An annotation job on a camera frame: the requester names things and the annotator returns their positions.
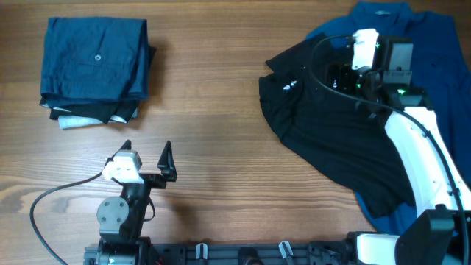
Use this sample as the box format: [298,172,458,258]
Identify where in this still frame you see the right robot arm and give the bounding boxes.
[163,29,470,264]

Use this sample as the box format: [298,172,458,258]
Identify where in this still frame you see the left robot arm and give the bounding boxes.
[90,140,174,265]

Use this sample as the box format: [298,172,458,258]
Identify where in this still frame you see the black polo shirt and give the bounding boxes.
[259,34,417,218]

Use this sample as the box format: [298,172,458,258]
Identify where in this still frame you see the black cable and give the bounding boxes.
[308,35,470,265]
[29,172,104,265]

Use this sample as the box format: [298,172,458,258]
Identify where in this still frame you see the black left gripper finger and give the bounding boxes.
[157,141,177,182]
[105,140,132,166]

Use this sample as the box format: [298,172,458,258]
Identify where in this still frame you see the blue polo shirt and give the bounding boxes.
[305,1,471,236]

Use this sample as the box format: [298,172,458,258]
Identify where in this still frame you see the folded blue shorts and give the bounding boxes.
[40,17,150,107]

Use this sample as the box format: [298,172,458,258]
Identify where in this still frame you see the right black cable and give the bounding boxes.
[308,35,470,265]

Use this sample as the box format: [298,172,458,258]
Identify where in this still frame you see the left black cable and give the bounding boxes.
[29,172,104,265]

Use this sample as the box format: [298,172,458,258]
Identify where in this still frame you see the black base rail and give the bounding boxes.
[84,241,353,265]

